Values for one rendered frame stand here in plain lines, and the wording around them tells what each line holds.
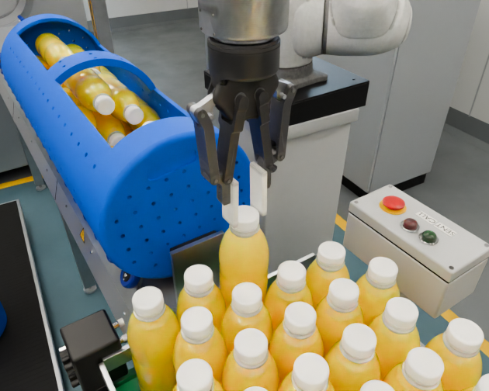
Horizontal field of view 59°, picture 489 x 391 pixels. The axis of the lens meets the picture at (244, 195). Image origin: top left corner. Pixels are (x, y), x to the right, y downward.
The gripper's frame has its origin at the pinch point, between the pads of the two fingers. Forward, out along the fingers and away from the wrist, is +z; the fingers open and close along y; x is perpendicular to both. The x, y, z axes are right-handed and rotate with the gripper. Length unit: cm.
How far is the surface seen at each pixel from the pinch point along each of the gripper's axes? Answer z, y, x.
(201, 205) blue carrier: 11.7, -1.2, -15.1
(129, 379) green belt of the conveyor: 31.2, 19.0, -4.5
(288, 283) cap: 10.8, -2.0, 7.5
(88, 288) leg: 119, 10, -117
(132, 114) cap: 8.4, -2.6, -48.4
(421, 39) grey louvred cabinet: 28, -159, -91
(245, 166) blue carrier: 7.0, -10.2, -15.1
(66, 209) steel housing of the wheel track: 34, 15, -59
